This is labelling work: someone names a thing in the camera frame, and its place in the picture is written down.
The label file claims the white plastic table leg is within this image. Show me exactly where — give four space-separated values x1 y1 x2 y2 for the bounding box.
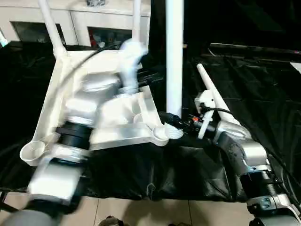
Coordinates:
196 63 240 125
131 0 142 45
37 0 69 62
164 0 185 140

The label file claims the black glossy mat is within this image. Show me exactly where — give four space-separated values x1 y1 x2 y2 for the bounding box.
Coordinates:
0 41 301 203

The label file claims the white cabinet with glass doors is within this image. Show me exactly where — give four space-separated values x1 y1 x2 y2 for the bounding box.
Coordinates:
0 0 151 48

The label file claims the dark object on cabinet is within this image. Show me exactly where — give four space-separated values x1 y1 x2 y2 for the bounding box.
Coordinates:
86 0 106 7

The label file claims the long black bar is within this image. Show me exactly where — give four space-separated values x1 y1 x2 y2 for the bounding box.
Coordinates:
209 42 301 56

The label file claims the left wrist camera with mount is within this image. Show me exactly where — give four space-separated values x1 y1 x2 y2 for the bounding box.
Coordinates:
117 40 149 95

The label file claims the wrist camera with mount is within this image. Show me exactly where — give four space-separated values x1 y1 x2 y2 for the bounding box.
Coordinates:
117 40 149 95
194 90 219 140

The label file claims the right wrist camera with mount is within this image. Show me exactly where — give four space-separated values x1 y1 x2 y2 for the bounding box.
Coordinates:
194 90 219 140

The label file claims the black folding table frame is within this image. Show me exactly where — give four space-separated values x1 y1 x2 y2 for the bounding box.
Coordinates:
0 190 15 214

